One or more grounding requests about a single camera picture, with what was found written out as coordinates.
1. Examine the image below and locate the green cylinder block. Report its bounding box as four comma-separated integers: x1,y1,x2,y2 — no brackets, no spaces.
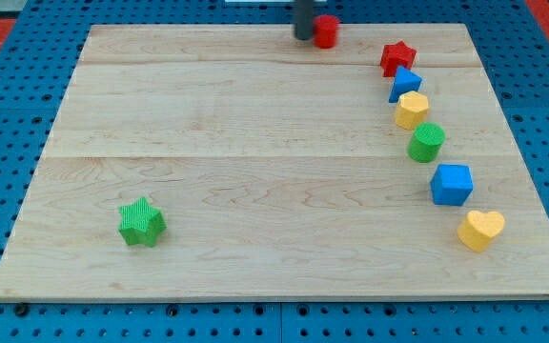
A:
407,122,446,163

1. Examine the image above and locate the blue cube block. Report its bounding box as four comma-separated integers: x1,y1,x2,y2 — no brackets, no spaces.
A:
430,164,474,207

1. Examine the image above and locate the blue triangle block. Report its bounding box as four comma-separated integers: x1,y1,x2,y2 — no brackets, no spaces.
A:
388,66,422,103

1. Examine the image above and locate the green star block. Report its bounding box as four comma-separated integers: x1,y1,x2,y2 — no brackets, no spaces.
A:
118,197,167,248

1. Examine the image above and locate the red cylinder block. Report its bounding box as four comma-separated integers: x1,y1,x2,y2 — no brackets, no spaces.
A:
314,14,340,49

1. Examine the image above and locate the yellow heart block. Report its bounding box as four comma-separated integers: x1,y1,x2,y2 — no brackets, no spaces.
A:
457,211,506,252

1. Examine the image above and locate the yellow hexagon block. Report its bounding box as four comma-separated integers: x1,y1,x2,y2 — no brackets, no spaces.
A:
394,91,430,131

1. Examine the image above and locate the red star block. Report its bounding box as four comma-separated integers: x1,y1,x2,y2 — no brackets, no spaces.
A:
379,41,417,77

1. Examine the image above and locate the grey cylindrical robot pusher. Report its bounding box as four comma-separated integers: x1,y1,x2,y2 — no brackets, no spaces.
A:
293,0,315,41

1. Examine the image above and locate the wooden board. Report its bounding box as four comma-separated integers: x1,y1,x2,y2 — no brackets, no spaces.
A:
0,24,549,303

